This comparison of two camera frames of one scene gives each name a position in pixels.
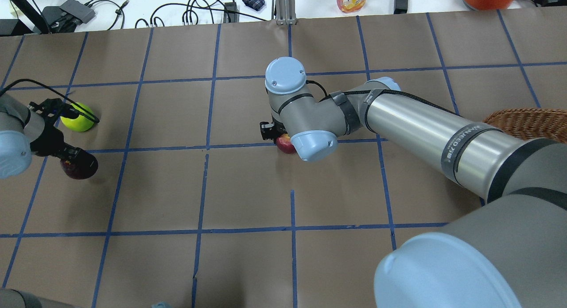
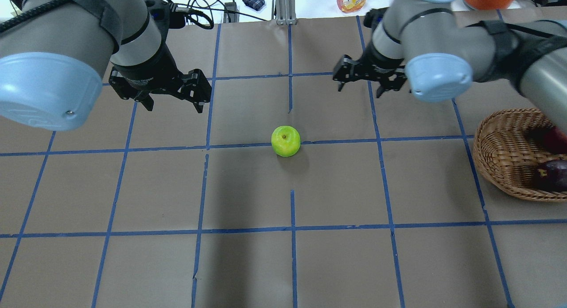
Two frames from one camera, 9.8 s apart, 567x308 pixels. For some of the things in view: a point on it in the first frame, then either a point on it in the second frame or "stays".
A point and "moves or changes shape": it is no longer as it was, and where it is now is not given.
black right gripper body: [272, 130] → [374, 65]
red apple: [284, 143] → [555, 140]
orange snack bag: [349, 0] stays
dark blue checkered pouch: [254, 1] stays
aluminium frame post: [285, 3] stays
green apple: [83, 122] moves or changes shape
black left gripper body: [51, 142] → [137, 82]
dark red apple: [78, 169] moves or changes shape
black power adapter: [234, 17] stays
